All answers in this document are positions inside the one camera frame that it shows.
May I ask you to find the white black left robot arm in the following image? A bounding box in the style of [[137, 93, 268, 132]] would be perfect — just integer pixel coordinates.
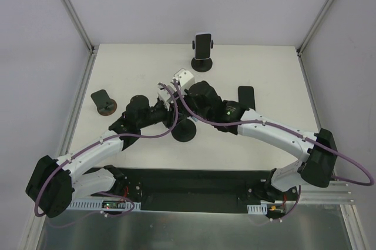
[[26, 95, 182, 218]]

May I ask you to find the left aluminium frame rail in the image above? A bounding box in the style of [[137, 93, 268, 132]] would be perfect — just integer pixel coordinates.
[[18, 0, 98, 249]]

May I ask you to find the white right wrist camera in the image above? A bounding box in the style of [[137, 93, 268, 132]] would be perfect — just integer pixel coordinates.
[[173, 68, 195, 90]]

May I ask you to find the aluminium frame rail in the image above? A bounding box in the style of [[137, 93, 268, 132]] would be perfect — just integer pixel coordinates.
[[18, 0, 98, 249], [297, 0, 355, 205]]

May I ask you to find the left white cable duct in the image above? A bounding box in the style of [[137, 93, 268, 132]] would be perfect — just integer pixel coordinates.
[[67, 199, 141, 212]]

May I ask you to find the right aluminium frame rail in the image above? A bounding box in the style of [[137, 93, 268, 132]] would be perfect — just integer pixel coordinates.
[[297, 0, 355, 205]]

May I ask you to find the lilac case smartphone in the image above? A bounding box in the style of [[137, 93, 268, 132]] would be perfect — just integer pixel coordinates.
[[194, 32, 212, 60]]

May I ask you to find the white cable duct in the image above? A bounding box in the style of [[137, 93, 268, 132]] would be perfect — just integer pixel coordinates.
[[67, 199, 141, 212], [247, 202, 286, 215]]

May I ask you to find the black smartphone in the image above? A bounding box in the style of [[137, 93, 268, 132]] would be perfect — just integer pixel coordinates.
[[237, 86, 256, 110]]

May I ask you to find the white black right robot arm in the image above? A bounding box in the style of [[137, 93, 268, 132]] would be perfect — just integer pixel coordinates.
[[172, 79, 337, 202]]

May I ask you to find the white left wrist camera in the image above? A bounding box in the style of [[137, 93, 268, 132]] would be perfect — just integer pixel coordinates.
[[157, 83, 176, 111]]

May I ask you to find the black round base phone stand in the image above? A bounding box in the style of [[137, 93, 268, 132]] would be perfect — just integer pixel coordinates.
[[171, 119, 197, 142]]

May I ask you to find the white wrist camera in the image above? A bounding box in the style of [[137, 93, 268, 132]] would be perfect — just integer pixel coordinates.
[[173, 68, 195, 90], [157, 83, 176, 111]]

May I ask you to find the right white cable duct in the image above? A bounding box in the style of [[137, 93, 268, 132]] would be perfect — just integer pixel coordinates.
[[247, 202, 286, 215]]

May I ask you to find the wooden base phone stand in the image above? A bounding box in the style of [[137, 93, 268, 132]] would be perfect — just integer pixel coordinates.
[[90, 89, 118, 116]]

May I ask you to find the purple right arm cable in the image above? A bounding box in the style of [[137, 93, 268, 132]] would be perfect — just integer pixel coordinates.
[[173, 78, 375, 186]]

